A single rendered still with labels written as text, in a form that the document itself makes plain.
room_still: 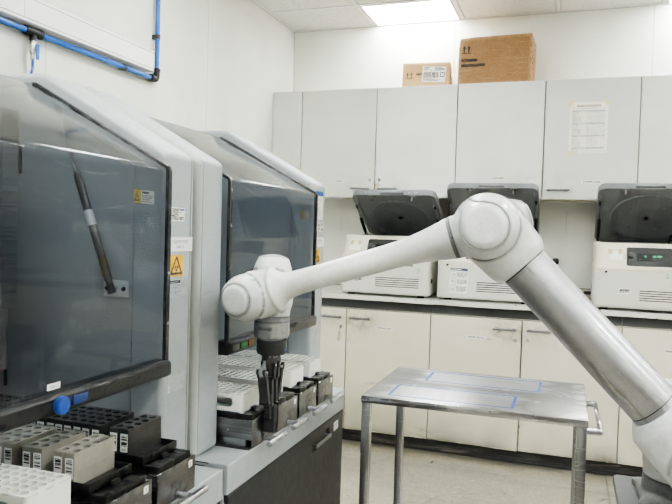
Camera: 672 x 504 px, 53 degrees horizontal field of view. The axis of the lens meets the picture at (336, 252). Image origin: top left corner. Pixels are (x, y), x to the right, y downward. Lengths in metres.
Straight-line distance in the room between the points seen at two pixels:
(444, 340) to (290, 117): 1.79
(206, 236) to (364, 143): 2.83
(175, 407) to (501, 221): 0.81
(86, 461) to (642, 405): 1.03
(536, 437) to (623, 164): 1.61
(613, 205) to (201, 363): 2.98
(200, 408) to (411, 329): 2.46
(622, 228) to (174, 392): 3.23
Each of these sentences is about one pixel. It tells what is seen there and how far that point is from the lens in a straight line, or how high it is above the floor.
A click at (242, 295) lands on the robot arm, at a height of 1.13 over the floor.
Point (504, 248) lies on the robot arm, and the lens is 1.33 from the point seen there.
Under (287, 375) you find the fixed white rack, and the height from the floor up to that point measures 0.85.
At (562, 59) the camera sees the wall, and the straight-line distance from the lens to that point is 4.60.
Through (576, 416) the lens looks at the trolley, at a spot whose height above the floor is 0.82.
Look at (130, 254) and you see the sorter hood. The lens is 1.34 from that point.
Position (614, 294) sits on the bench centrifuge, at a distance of 3.86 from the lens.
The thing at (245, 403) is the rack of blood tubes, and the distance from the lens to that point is 1.74.
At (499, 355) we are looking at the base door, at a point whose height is 0.61.
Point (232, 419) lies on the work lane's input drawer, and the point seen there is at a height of 0.80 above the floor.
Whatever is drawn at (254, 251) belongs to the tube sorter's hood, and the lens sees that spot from 1.80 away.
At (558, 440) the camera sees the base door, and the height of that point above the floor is 0.17.
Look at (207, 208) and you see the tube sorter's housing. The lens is 1.61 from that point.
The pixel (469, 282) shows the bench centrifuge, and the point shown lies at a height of 1.01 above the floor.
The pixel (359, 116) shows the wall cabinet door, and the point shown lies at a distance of 4.39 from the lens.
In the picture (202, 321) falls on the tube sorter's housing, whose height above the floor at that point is 1.06.
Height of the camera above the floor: 1.28
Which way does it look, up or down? 2 degrees down
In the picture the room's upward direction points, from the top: 2 degrees clockwise
